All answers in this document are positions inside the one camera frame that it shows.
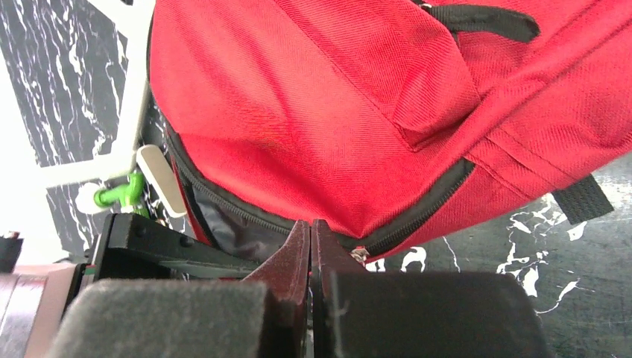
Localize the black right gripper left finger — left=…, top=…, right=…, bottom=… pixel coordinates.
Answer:
left=48, top=222, right=310, bottom=357

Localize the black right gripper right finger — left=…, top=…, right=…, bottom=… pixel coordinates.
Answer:
left=311, top=220, right=550, bottom=357

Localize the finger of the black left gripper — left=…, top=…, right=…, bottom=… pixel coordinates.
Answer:
left=92, top=213, right=258, bottom=280

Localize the white marker pen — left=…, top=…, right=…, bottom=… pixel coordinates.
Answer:
left=136, top=145, right=187, bottom=218

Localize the red student backpack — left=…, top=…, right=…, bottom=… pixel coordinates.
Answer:
left=148, top=0, right=631, bottom=262

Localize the green pipe clamp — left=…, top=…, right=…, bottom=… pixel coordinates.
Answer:
left=93, top=172, right=150, bottom=218

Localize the white PVC pipe frame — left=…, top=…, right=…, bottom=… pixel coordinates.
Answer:
left=1, top=1, right=136, bottom=214

